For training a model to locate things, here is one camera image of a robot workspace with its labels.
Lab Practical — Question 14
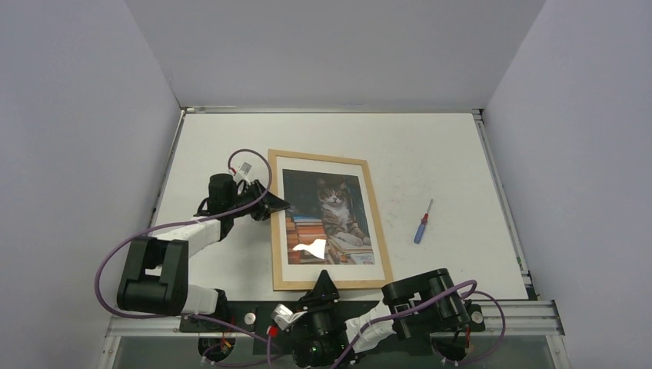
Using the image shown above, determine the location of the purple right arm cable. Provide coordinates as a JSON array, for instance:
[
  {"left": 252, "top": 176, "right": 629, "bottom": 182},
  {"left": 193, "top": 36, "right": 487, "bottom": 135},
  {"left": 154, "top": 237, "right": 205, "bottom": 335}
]
[{"left": 264, "top": 278, "right": 507, "bottom": 369}]

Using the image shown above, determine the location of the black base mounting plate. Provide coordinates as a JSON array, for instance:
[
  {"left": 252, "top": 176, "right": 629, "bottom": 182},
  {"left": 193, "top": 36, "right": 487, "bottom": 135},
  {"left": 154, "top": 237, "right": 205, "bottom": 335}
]
[{"left": 181, "top": 300, "right": 485, "bottom": 366}]

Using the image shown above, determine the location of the blue red screwdriver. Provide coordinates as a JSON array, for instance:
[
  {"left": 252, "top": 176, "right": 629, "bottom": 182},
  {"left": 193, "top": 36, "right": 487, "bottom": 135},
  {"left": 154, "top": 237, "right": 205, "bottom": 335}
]
[{"left": 413, "top": 199, "right": 434, "bottom": 244}]

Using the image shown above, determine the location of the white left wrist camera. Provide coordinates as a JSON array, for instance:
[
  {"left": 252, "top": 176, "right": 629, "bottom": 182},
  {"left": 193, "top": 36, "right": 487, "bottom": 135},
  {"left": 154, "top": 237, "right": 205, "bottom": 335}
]
[{"left": 235, "top": 162, "right": 252, "bottom": 181}]

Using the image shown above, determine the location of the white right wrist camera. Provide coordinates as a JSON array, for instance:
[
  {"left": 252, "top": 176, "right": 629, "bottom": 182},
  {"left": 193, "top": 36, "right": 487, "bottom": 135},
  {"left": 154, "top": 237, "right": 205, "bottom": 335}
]
[{"left": 271, "top": 304, "right": 307, "bottom": 330}]

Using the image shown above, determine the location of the cat photo print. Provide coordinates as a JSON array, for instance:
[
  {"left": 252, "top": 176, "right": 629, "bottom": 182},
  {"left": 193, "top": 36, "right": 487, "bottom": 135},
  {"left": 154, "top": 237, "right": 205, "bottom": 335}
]
[{"left": 282, "top": 169, "right": 376, "bottom": 265}]

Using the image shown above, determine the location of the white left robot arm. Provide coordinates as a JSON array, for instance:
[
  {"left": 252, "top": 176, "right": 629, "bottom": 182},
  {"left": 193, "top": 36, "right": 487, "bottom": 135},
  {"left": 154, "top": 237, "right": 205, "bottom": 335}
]
[{"left": 117, "top": 174, "right": 291, "bottom": 331}]

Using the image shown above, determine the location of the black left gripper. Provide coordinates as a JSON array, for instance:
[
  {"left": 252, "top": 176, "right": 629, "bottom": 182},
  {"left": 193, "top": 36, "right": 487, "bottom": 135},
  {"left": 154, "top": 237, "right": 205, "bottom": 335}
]
[{"left": 228, "top": 180, "right": 290, "bottom": 221}]

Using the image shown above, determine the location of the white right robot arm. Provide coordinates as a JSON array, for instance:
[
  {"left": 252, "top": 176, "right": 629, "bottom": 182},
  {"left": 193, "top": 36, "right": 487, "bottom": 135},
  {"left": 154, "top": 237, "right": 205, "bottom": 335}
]
[{"left": 288, "top": 268, "right": 476, "bottom": 368}]

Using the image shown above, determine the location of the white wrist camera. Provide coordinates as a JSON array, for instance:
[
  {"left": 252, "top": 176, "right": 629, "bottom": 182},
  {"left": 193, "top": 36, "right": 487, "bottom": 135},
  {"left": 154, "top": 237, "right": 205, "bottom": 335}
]
[
  {"left": 271, "top": 304, "right": 307, "bottom": 330},
  {"left": 235, "top": 162, "right": 252, "bottom": 181}
]

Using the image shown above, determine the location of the wooden picture frame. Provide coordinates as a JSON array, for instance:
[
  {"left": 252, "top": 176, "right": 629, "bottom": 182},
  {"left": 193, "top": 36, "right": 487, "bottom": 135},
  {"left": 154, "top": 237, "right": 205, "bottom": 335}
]
[{"left": 268, "top": 149, "right": 394, "bottom": 291}]

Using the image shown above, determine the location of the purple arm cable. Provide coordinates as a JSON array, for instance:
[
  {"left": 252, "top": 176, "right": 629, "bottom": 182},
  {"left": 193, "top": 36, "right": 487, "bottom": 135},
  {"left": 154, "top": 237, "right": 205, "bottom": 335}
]
[
  {"left": 95, "top": 148, "right": 284, "bottom": 367},
  {"left": 264, "top": 278, "right": 507, "bottom": 369}
]

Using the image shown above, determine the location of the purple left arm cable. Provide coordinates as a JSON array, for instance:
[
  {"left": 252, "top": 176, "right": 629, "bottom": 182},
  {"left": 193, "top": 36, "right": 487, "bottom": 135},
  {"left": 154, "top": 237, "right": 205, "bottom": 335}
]
[{"left": 95, "top": 148, "right": 284, "bottom": 367}]

